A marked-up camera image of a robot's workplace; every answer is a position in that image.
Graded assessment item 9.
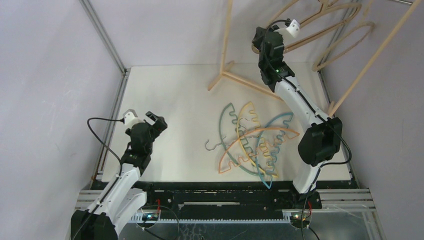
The wooden hanger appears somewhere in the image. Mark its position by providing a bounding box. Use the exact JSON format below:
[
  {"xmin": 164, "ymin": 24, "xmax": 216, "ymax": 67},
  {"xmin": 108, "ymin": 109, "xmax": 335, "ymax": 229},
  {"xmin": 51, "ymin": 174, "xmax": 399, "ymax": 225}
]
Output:
[
  {"xmin": 265, "ymin": 0, "xmax": 338, "ymax": 27},
  {"xmin": 251, "ymin": 0, "xmax": 363, "ymax": 55},
  {"xmin": 311, "ymin": 0, "xmax": 376, "ymax": 72}
]

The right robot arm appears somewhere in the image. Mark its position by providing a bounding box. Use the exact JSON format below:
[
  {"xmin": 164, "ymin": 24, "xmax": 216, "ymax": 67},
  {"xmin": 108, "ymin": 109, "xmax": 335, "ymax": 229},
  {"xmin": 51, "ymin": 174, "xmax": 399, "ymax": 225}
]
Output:
[{"xmin": 252, "ymin": 25, "xmax": 343, "ymax": 208}]

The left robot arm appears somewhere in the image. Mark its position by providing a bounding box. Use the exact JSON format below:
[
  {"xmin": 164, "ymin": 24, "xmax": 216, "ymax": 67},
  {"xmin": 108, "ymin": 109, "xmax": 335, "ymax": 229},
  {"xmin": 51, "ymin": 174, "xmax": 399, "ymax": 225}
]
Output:
[{"xmin": 70, "ymin": 109, "xmax": 168, "ymax": 240}]

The green plastic hanger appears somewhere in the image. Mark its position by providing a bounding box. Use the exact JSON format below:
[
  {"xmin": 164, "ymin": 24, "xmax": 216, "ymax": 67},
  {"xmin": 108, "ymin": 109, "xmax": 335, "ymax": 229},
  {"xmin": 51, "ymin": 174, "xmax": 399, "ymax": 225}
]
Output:
[{"xmin": 204, "ymin": 102, "xmax": 268, "ymax": 177}]

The left circuit board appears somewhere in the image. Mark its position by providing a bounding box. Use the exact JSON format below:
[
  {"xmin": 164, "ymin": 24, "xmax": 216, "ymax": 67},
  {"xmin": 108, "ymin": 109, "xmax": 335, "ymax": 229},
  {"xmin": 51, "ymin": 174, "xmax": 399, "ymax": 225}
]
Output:
[{"xmin": 141, "ymin": 213, "xmax": 160, "ymax": 223}]

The circuit board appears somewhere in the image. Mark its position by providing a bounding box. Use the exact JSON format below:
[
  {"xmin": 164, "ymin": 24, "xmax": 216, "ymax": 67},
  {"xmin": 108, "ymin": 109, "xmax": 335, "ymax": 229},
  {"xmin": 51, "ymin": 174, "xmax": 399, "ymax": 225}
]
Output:
[
  {"xmin": 141, "ymin": 213, "xmax": 160, "ymax": 223},
  {"xmin": 290, "ymin": 213, "xmax": 311, "ymax": 223}
]

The yellow plastic hanger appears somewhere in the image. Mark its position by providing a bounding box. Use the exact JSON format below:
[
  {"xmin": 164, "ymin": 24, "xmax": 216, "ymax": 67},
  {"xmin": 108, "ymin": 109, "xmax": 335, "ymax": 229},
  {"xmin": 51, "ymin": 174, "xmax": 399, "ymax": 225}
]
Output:
[{"xmin": 236, "ymin": 101, "xmax": 279, "ymax": 178}]

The orange plastic hanger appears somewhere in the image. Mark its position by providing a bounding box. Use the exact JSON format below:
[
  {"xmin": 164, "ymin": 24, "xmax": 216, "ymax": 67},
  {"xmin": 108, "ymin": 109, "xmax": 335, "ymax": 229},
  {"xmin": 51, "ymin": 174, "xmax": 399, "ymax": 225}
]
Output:
[{"xmin": 218, "ymin": 127, "xmax": 300, "ymax": 177}]

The blue plastic hanger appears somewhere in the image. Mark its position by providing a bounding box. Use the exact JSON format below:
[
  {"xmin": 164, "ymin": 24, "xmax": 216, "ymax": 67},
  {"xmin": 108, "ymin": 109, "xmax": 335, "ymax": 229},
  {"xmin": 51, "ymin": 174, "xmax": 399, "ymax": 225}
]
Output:
[{"xmin": 256, "ymin": 112, "xmax": 294, "ymax": 189}]

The metal hanging rod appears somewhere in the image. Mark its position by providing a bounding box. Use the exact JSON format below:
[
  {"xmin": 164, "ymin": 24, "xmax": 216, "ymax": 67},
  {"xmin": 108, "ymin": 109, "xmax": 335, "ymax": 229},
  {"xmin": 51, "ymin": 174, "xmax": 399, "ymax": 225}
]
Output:
[{"xmin": 389, "ymin": 0, "xmax": 413, "ymax": 6}]

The right circuit board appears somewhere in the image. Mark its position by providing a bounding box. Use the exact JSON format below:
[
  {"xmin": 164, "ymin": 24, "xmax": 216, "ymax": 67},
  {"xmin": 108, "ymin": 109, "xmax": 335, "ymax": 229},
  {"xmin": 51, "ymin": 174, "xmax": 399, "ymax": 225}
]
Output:
[{"xmin": 290, "ymin": 213, "xmax": 311, "ymax": 223}]

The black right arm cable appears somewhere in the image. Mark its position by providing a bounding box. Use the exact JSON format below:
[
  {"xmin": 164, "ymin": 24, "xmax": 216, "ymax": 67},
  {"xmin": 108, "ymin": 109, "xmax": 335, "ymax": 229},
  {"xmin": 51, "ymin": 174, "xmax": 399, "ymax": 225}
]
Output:
[{"xmin": 258, "ymin": 19, "xmax": 353, "ymax": 240}]

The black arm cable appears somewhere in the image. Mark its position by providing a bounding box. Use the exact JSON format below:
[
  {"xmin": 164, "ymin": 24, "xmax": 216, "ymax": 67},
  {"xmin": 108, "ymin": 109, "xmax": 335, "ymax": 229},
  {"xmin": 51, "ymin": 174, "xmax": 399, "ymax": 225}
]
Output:
[
  {"xmin": 86, "ymin": 117, "xmax": 127, "ymax": 173},
  {"xmin": 258, "ymin": 19, "xmax": 353, "ymax": 240}
]

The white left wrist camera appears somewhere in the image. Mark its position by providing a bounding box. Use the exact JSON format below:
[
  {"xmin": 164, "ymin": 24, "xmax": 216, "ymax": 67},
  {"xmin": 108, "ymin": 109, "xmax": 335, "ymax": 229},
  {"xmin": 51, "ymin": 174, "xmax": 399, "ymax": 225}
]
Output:
[{"xmin": 123, "ymin": 109, "xmax": 143, "ymax": 129}]

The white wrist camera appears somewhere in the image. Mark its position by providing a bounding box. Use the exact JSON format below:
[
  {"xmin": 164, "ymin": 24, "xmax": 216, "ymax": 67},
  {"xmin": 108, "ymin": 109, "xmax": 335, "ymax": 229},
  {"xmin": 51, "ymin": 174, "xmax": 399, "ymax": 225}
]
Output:
[
  {"xmin": 123, "ymin": 109, "xmax": 143, "ymax": 129},
  {"xmin": 276, "ymin": 18, "xmax": 301, "ymax": 39}
]

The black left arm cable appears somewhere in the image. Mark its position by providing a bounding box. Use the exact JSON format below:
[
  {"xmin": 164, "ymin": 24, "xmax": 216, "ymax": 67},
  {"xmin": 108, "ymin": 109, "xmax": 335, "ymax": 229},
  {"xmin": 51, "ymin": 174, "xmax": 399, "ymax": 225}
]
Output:
[{"xmin": 86, "ymin": 117, "xmax": 127, "ymax": 173}]

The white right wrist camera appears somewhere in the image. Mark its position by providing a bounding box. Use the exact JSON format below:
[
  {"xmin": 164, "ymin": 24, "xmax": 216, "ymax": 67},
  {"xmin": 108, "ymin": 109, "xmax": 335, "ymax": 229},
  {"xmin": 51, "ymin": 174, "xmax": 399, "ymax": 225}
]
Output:
[{"xmin": 276, "ymin": 18, "xmax": 301, "ymax": 39}]

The wooden clothes rack frame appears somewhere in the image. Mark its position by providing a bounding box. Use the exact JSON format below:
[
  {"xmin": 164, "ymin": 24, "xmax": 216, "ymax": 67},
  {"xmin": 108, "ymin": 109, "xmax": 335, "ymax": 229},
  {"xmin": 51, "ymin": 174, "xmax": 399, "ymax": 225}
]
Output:
[{"xmin": 206, "ymin": 0, "xmax": 424, "ymax": 117}]

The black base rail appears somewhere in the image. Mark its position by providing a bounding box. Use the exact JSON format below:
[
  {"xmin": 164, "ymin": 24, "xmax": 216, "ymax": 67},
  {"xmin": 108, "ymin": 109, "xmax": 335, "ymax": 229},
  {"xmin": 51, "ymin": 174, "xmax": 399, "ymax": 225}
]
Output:
[{"xmin": 89, "ymin": 180, "xmax": 360, "ymax": 221}]

